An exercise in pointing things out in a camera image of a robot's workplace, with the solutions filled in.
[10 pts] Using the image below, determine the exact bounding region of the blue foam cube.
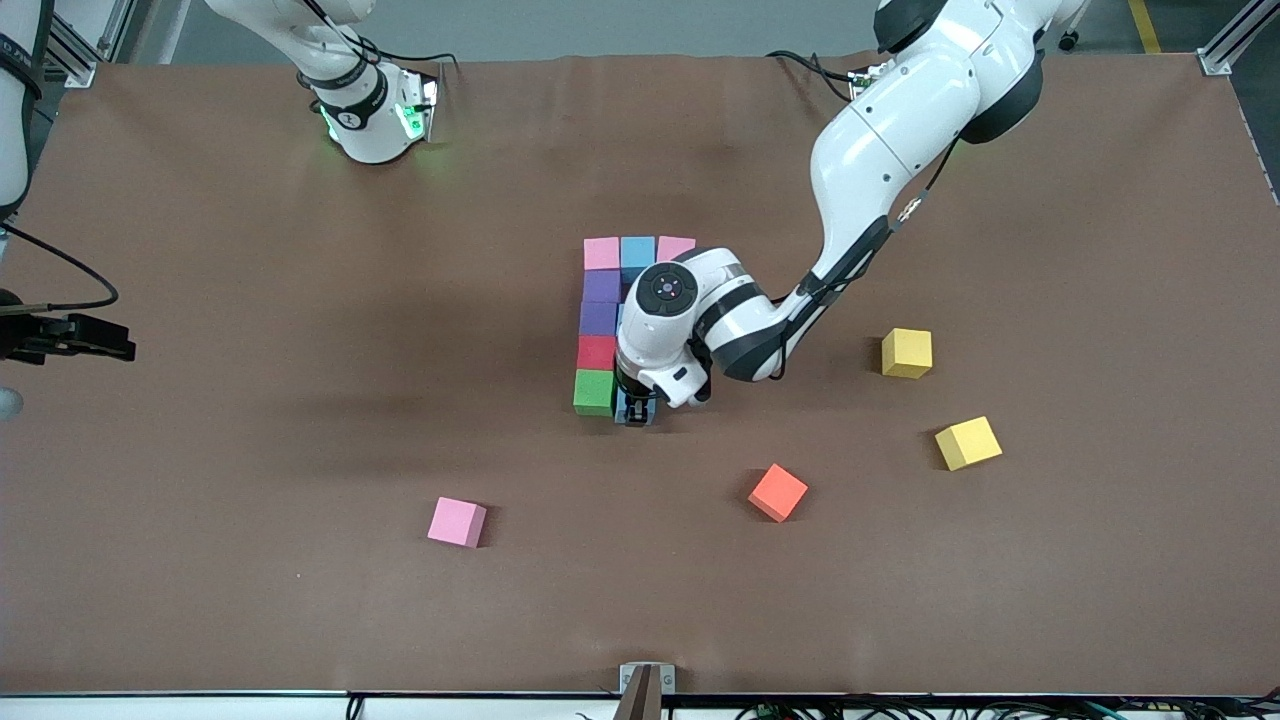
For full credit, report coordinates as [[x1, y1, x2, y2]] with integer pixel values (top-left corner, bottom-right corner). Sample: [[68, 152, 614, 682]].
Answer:
[[620, 236, 658, 286], [613, 388, 658, 429]]

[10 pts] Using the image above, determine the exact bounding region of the green foam cube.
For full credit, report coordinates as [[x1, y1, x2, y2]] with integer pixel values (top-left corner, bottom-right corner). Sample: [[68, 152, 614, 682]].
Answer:
[[573, 369, 616, 418]]

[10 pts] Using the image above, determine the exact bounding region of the orange foam cube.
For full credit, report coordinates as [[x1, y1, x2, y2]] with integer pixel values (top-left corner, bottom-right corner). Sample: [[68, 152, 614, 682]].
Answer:
[[747, 463, 810, 524]]

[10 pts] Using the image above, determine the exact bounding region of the brown table mat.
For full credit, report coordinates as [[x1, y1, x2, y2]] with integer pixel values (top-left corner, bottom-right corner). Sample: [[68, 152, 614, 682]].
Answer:
[[0, 50, 1280, 698]]

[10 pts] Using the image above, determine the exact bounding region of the yellow foam cube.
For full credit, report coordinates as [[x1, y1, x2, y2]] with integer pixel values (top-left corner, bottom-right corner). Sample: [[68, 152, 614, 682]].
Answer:
[[934, 415, 1004, 473], [881, 327, 934, 380]]

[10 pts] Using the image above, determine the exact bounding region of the aluminium frame post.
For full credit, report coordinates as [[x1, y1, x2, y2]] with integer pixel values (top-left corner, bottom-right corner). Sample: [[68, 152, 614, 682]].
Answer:
[[1195, 0, 1280, 77], [40, 0, 136, 89]]

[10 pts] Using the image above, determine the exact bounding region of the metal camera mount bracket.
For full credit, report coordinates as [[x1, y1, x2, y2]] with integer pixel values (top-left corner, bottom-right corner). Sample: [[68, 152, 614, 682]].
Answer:
[[615, 662, 678, 720]]

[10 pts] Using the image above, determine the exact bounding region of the black base cable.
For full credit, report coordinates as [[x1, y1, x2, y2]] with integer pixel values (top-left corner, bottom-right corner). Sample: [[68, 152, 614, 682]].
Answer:
[[765, 48, 863, 106]]

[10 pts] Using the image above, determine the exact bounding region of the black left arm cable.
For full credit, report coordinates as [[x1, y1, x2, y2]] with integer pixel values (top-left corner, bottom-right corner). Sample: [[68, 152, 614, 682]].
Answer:
[[775, 135, 961, 383]]

